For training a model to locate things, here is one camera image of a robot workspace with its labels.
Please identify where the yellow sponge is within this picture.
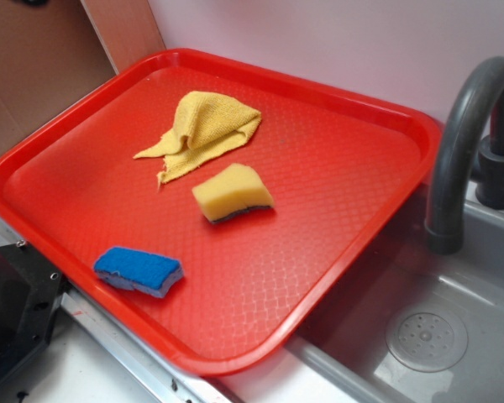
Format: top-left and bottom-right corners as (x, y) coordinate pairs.
(192, 164), (275, 222)

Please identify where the yellow cloth rag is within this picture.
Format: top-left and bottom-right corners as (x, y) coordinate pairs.
(134, 92), (262, 186)

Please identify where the red plastic tray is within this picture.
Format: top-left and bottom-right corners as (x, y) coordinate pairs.
(0, 50), (441, 376)

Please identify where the blue sponge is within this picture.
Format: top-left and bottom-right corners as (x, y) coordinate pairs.
(93, 247), (184, 298)

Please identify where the grey plastic sink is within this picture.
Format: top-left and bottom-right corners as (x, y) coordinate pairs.
(287, 187), (504, 402)

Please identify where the dark grey faucet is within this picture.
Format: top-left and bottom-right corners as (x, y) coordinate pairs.
(424, 56), (504, 254)

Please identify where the brown cardboard panel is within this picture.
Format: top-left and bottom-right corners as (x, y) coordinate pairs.
(0, 1), (165, 156)

